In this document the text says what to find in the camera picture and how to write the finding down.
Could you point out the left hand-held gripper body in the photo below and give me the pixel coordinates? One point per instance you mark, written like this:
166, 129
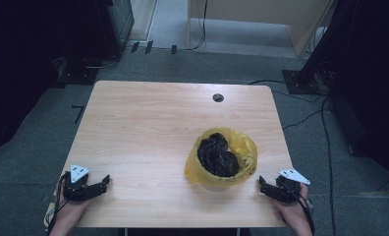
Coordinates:
79, 189

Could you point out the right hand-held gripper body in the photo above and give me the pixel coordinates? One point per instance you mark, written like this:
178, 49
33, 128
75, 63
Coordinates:
289, 188

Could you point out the yellow plastic bin liner bag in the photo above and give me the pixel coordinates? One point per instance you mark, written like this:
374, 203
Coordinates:
245, 154

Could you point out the small beige bin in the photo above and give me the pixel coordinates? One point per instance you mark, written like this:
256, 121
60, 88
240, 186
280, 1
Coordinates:
217, 187

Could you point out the black plastic bag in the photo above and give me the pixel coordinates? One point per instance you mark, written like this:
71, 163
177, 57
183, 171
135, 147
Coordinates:
217, 157

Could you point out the person's left hand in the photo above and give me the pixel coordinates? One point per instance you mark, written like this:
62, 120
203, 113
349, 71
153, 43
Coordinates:
72, 209

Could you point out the person's right hand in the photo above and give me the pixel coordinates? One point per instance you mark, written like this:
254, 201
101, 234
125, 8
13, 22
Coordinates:
292, 213

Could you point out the black round table grommet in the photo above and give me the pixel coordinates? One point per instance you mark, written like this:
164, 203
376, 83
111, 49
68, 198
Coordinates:
218, 97

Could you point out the black flat stand base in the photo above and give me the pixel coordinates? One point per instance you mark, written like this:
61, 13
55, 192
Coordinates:
78, 73

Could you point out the small black floor block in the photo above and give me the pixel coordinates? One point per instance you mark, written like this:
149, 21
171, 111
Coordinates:
174, 49
149, 47

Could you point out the black cabinet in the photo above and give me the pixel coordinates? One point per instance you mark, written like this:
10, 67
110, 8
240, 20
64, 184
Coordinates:
114, 23

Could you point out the light wooden furniture panel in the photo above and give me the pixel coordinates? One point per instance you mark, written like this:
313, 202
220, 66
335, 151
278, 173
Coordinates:
264, 13

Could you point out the black stand with base plate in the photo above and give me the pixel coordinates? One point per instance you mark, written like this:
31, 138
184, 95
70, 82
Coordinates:
308, 78

